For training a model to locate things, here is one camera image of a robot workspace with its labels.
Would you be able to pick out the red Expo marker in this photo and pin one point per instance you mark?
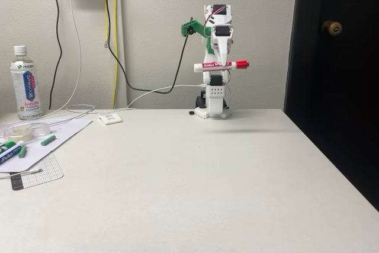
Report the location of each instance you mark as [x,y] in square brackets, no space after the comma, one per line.
[213,65]

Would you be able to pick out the white printed plastic part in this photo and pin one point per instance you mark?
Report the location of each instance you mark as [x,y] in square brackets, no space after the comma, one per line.
[110,118]

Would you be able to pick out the clear petri dish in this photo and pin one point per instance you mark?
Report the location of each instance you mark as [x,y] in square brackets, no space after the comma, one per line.
[38,128]

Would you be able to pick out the grid pattern card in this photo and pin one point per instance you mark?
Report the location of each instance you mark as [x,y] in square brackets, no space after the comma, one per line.
[44,173]

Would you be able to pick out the jasmine tea bottle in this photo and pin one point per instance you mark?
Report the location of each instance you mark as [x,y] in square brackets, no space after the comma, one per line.
[26,87]

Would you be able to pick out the green mounted camera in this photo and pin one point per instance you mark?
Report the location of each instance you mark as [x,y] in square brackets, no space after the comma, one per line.
[189,28]

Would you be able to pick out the white paper sheet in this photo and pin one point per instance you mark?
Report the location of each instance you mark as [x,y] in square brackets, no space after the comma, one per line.
[68,130]

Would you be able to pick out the green Expo marker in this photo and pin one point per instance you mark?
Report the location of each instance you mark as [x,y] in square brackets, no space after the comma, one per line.
[9,145]

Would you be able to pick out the brass door knob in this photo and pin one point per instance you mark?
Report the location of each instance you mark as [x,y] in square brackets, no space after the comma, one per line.
[331,28]

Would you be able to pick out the thin metal probe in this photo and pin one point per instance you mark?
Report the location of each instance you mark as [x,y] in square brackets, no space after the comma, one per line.
[32,172]

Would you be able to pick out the blue Expo marker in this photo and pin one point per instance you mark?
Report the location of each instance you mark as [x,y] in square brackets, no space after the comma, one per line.
[9,155]

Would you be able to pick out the dark door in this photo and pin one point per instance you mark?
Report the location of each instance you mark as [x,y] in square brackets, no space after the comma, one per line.
[340,87]

